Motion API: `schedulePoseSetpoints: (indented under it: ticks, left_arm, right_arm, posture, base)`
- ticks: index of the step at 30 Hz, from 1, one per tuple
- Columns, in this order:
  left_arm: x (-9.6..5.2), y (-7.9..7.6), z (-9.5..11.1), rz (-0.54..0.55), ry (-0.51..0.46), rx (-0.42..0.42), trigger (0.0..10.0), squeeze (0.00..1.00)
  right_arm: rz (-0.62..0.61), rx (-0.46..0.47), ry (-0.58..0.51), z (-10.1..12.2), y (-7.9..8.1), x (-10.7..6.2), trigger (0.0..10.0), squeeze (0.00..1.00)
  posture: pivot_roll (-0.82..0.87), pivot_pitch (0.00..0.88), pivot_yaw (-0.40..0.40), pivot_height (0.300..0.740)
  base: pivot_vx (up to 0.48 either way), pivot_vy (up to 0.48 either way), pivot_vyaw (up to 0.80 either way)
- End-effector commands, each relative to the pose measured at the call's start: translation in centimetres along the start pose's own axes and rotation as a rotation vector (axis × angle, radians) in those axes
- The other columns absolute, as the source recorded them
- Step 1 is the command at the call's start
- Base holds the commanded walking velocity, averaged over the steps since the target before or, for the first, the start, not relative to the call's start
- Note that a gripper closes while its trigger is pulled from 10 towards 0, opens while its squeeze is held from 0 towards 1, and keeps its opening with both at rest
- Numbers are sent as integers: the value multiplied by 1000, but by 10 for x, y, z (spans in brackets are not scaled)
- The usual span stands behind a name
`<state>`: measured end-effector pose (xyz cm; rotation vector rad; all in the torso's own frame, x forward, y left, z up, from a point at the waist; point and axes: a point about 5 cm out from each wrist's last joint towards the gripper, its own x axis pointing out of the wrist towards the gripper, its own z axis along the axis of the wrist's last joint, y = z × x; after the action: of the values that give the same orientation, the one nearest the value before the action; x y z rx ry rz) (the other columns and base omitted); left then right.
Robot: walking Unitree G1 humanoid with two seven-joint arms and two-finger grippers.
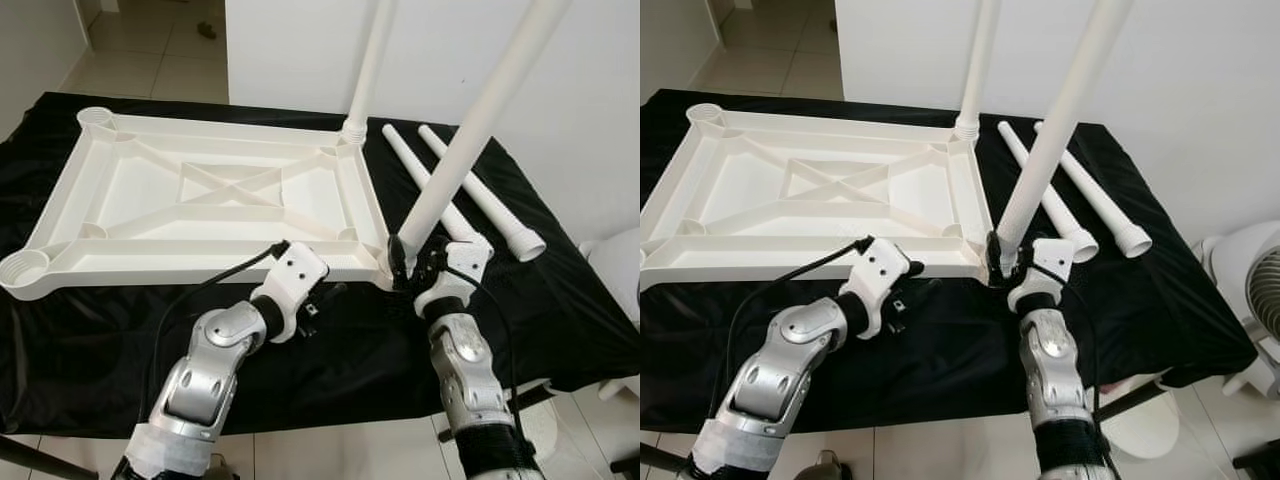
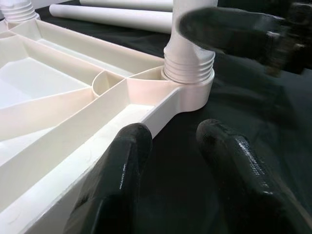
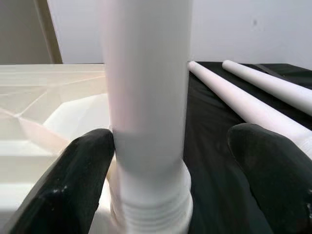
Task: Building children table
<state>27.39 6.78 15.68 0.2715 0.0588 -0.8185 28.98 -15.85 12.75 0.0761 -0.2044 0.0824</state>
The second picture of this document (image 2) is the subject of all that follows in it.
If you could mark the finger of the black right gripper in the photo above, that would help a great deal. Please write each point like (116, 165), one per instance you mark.
(226, 29)

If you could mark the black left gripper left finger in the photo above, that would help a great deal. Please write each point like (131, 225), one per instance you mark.
(117, 182)

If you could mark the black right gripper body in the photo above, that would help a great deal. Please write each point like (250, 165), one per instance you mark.
(292, 44)

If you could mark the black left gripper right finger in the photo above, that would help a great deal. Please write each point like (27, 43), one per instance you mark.
(243, 182)

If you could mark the white plastic table leg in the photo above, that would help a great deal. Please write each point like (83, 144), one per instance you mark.
(109, 17)
(14, 9)
(122, 3)
(185, 67)

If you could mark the white plastic table top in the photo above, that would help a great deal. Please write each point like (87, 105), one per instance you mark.
(48, 73)

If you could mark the black table cloth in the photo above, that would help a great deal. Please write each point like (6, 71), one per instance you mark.
(243, 109)

